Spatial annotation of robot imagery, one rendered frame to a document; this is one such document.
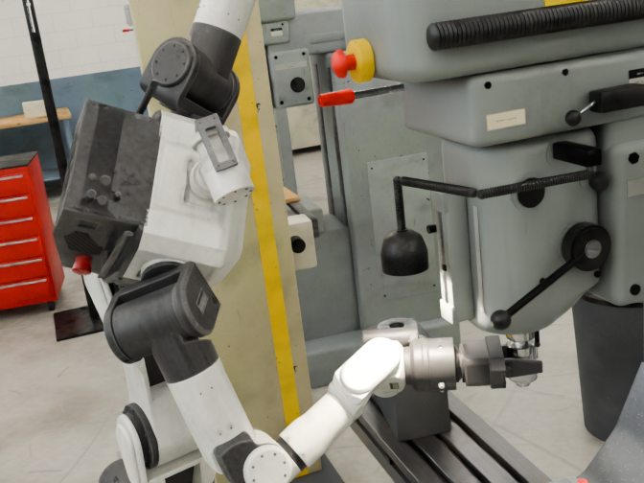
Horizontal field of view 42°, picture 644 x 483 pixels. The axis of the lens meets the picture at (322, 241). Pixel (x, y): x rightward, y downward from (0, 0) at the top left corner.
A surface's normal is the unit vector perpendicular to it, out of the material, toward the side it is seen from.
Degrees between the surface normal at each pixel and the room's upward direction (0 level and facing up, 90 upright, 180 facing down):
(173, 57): 61
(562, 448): 0
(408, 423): 90
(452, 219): 90
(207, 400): 78
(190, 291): 72
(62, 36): 90
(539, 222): 90
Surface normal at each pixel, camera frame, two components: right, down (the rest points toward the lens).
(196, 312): 0.90, -0.35
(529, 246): 0.23, 0.26
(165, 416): 0.55, 0.02
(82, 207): 0.43, -0.36
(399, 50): -0.68, 0.29
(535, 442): -0.12, -0.95
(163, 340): -0.18, 0.25
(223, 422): 0.33, 0.03
